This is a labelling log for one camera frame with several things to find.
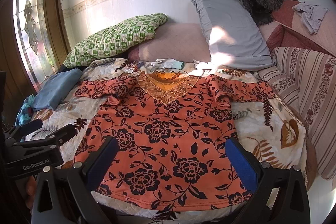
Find person's left hand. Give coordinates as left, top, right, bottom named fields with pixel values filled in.
left=26, top=176, right=37, bottom=210

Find orange black floral blouse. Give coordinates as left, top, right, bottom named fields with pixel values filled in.
left=75, top=72, right=274, bottom=211

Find grey pillow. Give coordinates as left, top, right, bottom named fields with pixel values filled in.
left=190, top=0, right=276, bottom=71

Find red pink quilted cover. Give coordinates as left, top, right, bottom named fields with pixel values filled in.
left=259, top=0, right=335, bottom=56

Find grey crumpled garment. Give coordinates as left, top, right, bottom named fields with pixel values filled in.
left=292, top=2, right=329, bottom=35

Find white teal small socks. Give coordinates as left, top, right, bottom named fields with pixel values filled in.
left=151, top=59, right=185, bottom=69

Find green checkered pillow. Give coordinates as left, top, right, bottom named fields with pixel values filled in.
left=63, top=13, right=167, bottom=68

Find stained glass window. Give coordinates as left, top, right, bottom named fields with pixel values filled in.
left=13, top=0, right=57, bottom=91

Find striped floral quilt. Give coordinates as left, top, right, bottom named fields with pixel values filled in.
left=259, top=47, right=335, bottom=180

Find turquoise patterned cloth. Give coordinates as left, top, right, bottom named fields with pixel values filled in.
left=15, top=94, right=35, bottom=126

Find cream leaf print blanket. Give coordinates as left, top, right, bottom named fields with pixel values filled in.
left=28, top=58, right=306, bottom=223

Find pink quilted pillow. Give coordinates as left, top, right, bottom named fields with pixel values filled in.
left=127, top=23, right=211, bottom=63

